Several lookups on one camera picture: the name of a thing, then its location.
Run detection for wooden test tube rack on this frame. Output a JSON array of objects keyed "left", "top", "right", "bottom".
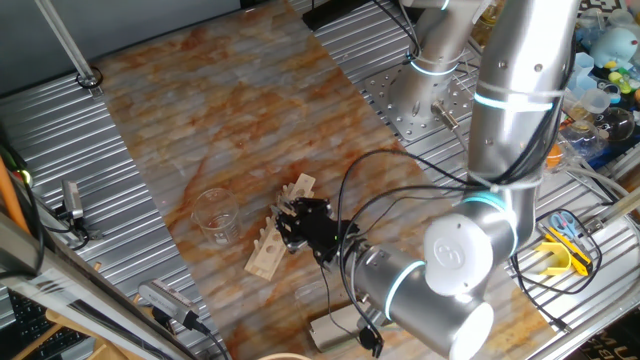
[{"left": 243, "top": 173, "right": 317, "bottom": 281}]

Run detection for grey depth camera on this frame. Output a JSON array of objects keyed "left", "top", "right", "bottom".
[{"left": 60, "top": 179, "right": 85, "bottom": 221}]

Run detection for beige plastic profile block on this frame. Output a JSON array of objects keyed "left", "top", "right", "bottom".
[{"left": 308, "top": 299, "right": 381, "bottom": 352}]

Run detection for orange pole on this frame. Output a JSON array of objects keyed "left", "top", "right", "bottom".
[{"left": 0, "top": 155, "right": 30, "bottom": 235}]

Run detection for clear glass beaker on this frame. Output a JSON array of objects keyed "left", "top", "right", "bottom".
[{"left": 190, "top": 187, "right": 242, "bottom": 246}]

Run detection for grey boxy camera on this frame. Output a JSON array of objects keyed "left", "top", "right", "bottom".
[{"left": 137, "top": 278, "right": 201, "bottom": 331}]

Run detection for yellow glass jar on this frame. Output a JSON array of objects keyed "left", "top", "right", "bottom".
[{"left": 472, "top": 4, "right": 499, "bottom": 49}]

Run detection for translucent measuring cup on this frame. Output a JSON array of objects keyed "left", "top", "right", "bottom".
[{"left": 579, "top": 88, "right": 612, "bottom": 115}]

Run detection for thin aluminium pole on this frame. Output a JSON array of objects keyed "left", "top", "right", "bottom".
[{"left": 33, "top": 0, "right": 104, "bottom": 96}]

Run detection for orange marble pattern mat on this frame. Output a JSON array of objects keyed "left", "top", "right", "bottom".
[{"left": 92, "top": 0, "right": 559, "bottom": 360}]

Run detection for pale blue hexagonal container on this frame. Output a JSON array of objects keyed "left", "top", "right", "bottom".
[{"left": 567, "top": 52, "right": 596, "bottom": 99}]

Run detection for blue handled scissors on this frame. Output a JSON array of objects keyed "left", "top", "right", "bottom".
[{"left": 549, "top": 209, "right": 581, "bottom": 241}]

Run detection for yellow plastic clip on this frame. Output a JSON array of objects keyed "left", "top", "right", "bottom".
[{"left": 533, "top": 241, "right": 572, "bottom": 277}]

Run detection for grey hose with metal connector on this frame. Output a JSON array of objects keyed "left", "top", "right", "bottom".
[{"left": 430, "top": 99, "right": 634, "bottom": 199}]

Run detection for yellow utility knife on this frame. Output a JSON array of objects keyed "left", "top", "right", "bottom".
[{"left": 538, "top": 223, "right": 594, "bottom": 277}]

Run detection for black white marker card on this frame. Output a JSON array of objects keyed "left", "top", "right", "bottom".
[{"left": 582, "top": 0, "right": 629, "bottom": 16}]

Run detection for black keyboard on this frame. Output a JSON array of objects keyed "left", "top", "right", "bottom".
[{"left": 8, "top": 292, "right": 89, "bottom": 354}]

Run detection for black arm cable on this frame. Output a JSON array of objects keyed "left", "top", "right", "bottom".
[{"left": 319, "top": 148, "right": 501, "bottom": 359}]

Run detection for loose black cable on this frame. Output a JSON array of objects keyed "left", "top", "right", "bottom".
[{"left": 509, "top": 207, "right": 604, "bottom": 334}]

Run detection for round glass flask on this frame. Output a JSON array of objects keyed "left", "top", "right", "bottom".
[{"left": 594, "top": 107, "right": 636, "bottom": 144}]

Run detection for aluminium frame post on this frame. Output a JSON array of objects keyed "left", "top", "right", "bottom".
[{"left": 0, "top": 209, "right": 201, "bottom": 360}]

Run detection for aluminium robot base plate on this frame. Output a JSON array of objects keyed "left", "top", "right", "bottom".
[{"left": 363, "top": 64, "right": 476, "bottom": 143}]

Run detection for black camera clamp mount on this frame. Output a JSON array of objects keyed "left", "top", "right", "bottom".
[{"left": 44, "top": 204, "right": 104, "bottom": 251}]

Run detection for black flat bar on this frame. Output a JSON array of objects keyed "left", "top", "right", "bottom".
[{"left": 302, "top": 0, "right": 381, "bottom": 32}]

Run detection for black printed box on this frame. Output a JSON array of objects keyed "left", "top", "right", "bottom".
[{"left": 579, "top": 314, "right": 640, "bottom": 360}]

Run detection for green yellow toy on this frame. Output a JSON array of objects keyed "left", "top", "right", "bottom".
[{"left": 607, "top": 69, "right": 634, "bottom": 96}]

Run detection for orange fruit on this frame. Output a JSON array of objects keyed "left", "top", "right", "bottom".
[{"left": 545, "top": 143, "right": 564, "bottom": 169}]

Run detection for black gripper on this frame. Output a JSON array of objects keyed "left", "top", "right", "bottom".
[{"left": 272, "top": 198, "right": 361, "bottom": 266}]

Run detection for aluminium profile bar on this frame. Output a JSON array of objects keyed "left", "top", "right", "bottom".
[{"left": 584, "top": 187, "right": 640, "bottom": 234}]

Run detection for blue plush toy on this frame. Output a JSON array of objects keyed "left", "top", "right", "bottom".
[{"left": 589, "top": 27, "right": 640, "bottom": 71}]

